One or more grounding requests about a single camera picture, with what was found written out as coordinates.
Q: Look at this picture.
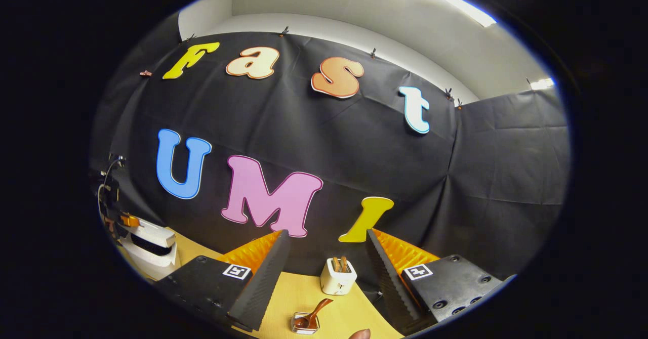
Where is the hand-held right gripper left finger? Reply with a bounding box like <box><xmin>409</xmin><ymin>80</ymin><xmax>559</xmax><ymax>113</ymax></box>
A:
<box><xmin>153</xmin><ymin>229</ymin><xmax>293</xmax><ymax>332</ymax></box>

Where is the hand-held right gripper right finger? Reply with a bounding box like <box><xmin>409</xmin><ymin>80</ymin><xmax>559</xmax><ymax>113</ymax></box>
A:
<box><xmin>367</xmin><ymin>228</ymin><xmax>517</xmax><ymax>333</ymax></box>

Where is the white rice cooker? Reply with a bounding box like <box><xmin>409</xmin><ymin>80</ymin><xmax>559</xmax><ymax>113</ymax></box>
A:
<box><xmin>119</xmin><ymin>218</ymin><xmax>181</xmax><ymax>281</ymax></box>

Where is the metal wire chopstick holder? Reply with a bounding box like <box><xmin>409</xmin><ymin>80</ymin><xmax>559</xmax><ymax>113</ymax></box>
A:
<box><xmin>291</xmin><ymin>312</ymin><xmax>320</xmax><ymax>335</ymax></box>

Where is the brown wooden spoon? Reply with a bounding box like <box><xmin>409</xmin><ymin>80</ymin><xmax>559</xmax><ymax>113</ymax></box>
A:
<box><xmin>295</xmin><ymin>299</ymin><xmax>334</xmax><ymax>329</ymax></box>

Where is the white toaster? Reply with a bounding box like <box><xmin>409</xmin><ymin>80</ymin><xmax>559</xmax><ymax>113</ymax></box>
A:
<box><xmin>320</xmin><ymin>257</ymin><xmax>357</xmax><ymax>296</ymax></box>

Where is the black backdrop cloth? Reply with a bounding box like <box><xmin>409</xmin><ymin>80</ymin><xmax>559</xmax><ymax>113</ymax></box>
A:
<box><xmin>91</xmin><ymin>13</ymin><xmax>570</xmax><ymax>289</ymax></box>

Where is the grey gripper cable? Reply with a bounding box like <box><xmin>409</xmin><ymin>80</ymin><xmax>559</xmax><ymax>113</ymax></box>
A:
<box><xmin>97</xmin><ymin>158</ymin><xmax>125</xmax><ymax>213</ymax></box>

